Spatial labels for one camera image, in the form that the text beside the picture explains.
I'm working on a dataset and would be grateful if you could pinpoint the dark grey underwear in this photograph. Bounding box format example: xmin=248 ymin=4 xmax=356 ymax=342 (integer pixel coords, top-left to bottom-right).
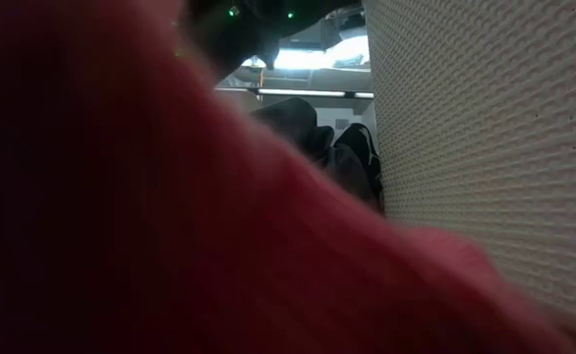
xmin=250 ymin=96 xmax=380 ymax=211

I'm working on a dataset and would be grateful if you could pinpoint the navy black underwear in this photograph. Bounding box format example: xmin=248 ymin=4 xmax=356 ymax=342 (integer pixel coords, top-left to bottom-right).
xmin=334 ymin=122 xmax=383 ymax=201

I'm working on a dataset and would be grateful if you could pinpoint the orange-red sock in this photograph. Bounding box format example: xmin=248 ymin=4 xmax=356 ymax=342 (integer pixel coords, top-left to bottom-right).
xmin=0 ymin=0 xmax=572 ymax=354

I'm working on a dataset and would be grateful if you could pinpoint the ceiling strip light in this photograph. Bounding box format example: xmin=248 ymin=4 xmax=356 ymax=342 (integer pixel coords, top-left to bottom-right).
xmin=213 ymin=87 xmax=375 ymax=99

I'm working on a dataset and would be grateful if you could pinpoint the bright ceiling light panel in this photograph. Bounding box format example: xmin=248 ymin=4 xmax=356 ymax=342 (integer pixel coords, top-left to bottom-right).
xmin=241 ymin=34 xmax=372 ymax=71

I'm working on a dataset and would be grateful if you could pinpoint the white bin holding dark garments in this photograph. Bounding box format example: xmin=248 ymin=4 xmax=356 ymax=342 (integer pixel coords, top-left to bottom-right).
xmin=361 ymin=0 xmax=576 ymax=345

